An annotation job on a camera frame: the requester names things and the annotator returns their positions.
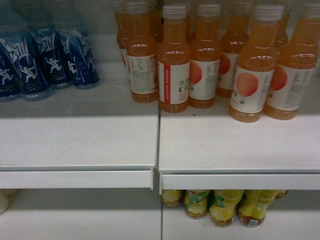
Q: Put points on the right white shelf board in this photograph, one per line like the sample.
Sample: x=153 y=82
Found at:
x=207 y=149

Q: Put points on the white shelf board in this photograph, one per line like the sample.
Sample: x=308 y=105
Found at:
x=207 y=149
x=94 y=138

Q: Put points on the left white shelf board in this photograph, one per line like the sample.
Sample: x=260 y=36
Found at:
x=94 y=138

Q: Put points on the lemon tea bottle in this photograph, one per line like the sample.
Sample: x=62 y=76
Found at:
x=196 y=203
x=223 y=208
x=251 y=210
x=171 y=198

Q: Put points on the peach drink bottle red stripe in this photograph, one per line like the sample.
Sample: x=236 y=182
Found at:
x=174 y=60

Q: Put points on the peach drink bottle nutrition label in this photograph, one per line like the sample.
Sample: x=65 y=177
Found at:
x=141 y=54

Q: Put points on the peach drink bottle front right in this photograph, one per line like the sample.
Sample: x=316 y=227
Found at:
x=256 y=65

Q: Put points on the peach drink bottle back left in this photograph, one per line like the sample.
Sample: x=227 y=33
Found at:
x=123 y=24

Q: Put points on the peach drink bottle back centre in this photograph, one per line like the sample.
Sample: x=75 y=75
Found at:
x=232 y=42

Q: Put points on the peach drink bottle far right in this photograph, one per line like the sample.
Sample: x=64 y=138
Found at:
x=296 y=62

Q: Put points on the blue sports drink bottle left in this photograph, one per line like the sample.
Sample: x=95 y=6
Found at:
x=10 y=88

